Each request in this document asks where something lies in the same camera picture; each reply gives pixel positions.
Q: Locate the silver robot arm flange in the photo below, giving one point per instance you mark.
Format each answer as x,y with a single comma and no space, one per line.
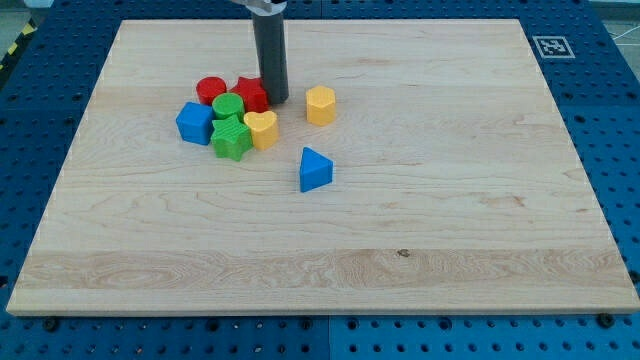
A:
263,7

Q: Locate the yellow hexagon block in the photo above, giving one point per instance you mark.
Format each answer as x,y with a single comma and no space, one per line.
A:
320,105

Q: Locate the blue triangle block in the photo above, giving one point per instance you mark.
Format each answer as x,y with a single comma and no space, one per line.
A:
315,170

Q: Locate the yellow heart block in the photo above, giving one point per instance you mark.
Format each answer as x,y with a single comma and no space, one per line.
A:
264,128

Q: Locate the green star block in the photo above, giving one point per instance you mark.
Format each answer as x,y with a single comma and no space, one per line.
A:
231,138

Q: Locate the red star block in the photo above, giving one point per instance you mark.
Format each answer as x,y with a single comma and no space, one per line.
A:
253,94

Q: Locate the green cylinder block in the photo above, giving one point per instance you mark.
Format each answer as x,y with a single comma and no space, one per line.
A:
227,105

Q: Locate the light wooden board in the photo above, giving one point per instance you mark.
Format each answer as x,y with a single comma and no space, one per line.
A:
456,188

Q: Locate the blue cube block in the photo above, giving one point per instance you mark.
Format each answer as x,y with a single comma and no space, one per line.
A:
195,123

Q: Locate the red cylinder block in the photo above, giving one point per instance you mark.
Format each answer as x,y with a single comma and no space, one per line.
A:
208,88

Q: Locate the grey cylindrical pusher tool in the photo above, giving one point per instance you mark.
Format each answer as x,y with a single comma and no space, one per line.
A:
271,55

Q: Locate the white fiducial marker tag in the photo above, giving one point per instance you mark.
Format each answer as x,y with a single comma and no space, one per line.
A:
553,47

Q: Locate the black bolt front left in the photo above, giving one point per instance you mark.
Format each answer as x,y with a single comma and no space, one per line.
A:
50,324

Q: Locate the black bolt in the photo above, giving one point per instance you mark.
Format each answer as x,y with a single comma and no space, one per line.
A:
605,320
50,324

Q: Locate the black bolt front right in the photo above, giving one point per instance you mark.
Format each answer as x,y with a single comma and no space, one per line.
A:
605,320

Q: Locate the yellow black hazard tape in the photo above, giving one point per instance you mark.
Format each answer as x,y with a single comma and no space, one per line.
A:
18,46

